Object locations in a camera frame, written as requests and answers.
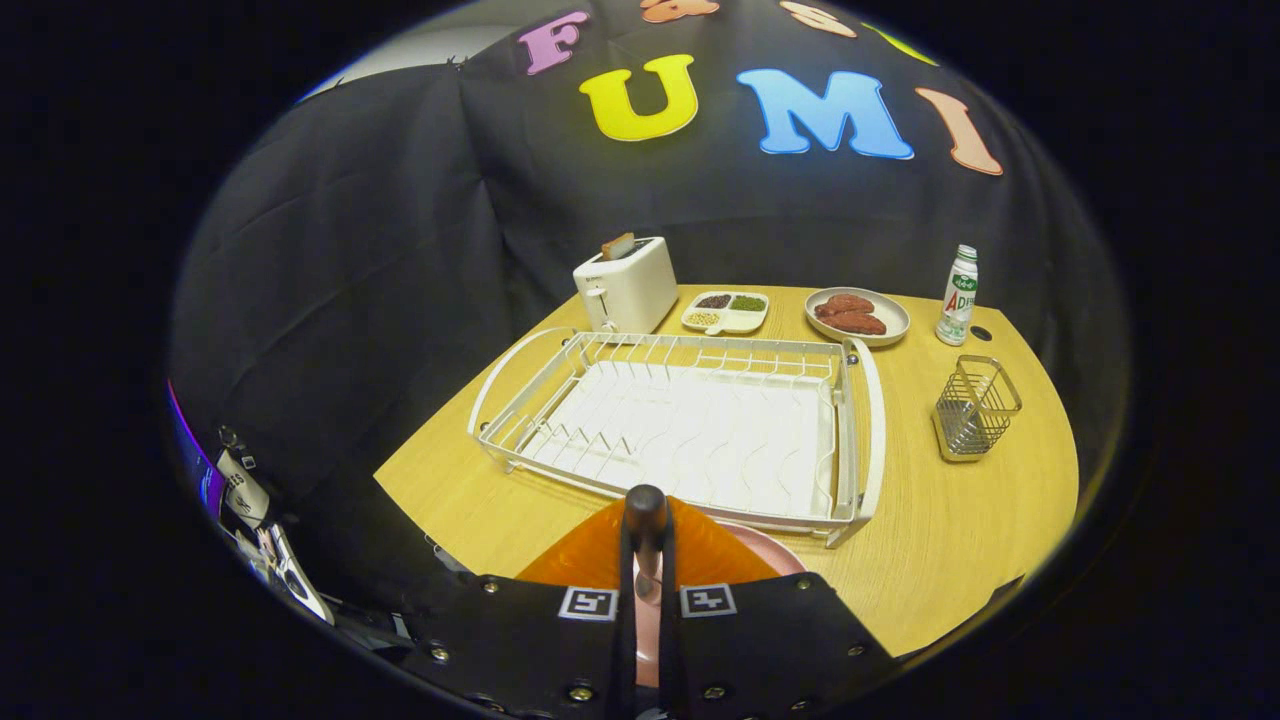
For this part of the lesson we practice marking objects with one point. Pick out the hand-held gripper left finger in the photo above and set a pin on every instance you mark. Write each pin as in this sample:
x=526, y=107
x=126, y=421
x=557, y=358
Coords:
x=623, y=660

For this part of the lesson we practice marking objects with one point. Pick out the white printed tag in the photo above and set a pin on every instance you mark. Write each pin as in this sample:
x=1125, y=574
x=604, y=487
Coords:
x=240, y=490

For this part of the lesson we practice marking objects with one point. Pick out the pink plate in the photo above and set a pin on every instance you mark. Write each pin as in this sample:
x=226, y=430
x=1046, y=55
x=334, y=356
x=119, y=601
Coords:
x=775, y=555

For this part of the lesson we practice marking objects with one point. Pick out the brown toast slice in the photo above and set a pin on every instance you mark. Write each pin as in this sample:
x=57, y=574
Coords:
x=618, y=246

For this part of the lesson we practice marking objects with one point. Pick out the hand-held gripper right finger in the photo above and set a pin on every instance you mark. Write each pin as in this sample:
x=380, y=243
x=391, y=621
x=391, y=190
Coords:
x=668, y=660

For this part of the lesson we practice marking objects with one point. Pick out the white toaster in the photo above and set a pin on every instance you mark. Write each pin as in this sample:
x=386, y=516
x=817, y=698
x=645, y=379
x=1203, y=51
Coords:
x=630, y=285

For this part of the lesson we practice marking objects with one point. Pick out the device with purple screen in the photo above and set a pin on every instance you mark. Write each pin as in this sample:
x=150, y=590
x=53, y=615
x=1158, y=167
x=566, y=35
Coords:
x=210, y=490

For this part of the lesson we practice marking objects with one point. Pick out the white silver-edged device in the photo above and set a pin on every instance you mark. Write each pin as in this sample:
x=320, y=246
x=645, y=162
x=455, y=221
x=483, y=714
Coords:
x=300, y=580

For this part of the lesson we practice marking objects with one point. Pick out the white bottle with green label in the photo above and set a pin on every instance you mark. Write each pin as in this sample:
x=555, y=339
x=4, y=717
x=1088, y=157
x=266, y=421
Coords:
x=957, y=310

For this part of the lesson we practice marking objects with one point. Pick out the red meat piece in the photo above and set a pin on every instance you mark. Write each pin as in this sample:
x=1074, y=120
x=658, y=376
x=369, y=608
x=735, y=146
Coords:
x=845, y=304
x=858, y=323

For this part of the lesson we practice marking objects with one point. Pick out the white divided dish with beans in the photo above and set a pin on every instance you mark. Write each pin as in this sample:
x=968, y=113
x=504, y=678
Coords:
x=745, y=322

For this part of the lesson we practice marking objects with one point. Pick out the grey plate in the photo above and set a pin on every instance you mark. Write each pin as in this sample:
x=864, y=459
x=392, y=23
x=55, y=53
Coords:
x=895, y=315

